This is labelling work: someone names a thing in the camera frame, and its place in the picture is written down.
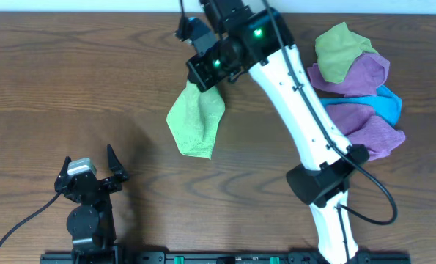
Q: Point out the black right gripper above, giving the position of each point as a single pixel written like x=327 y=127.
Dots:
x=198 y=75

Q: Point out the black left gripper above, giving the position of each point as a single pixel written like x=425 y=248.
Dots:
x=114 y=184

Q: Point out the light green microfiber cloth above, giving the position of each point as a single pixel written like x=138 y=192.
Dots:
x=194 y=119

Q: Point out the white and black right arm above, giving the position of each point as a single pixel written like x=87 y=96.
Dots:
x=327 y=158

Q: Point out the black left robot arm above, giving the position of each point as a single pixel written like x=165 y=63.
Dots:
x=91 y=224

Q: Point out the olive green cloth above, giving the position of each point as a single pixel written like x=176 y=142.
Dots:
x=337 y=49

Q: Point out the lower purple cloth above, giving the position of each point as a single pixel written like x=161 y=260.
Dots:
x=361 y=125

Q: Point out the purple cloth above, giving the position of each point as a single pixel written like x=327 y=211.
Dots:
x=367 y=73
x=361 y=125

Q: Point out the upper purple cloth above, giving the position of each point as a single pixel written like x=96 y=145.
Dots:
x=367 y=73

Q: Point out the blue cloth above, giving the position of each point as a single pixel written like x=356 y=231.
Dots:
x=385 y=103

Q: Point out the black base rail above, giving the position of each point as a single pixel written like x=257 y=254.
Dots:
x=290 y=258

